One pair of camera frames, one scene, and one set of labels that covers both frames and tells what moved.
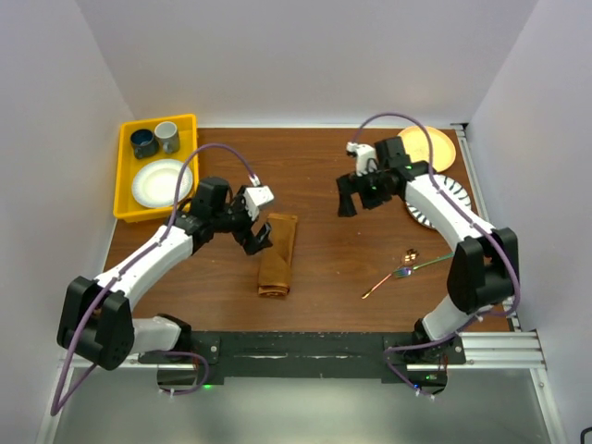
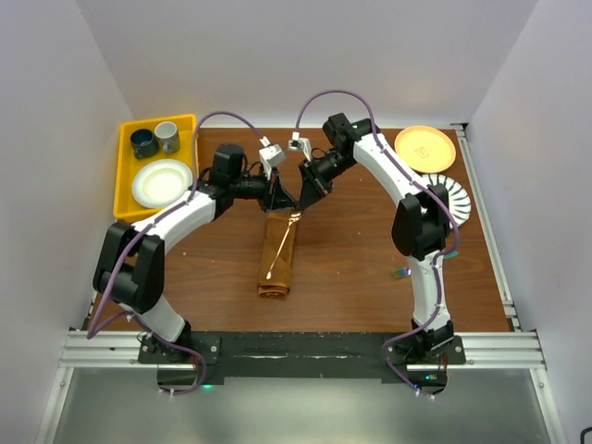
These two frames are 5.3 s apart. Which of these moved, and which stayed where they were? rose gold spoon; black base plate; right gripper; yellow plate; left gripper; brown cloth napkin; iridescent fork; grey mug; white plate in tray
Moved: rose gold spoon; right gripper; left gripper
Stayed: white plate in tray; brown cloth napkin; yellow plate; black base plate; grey mug; iridescent fork
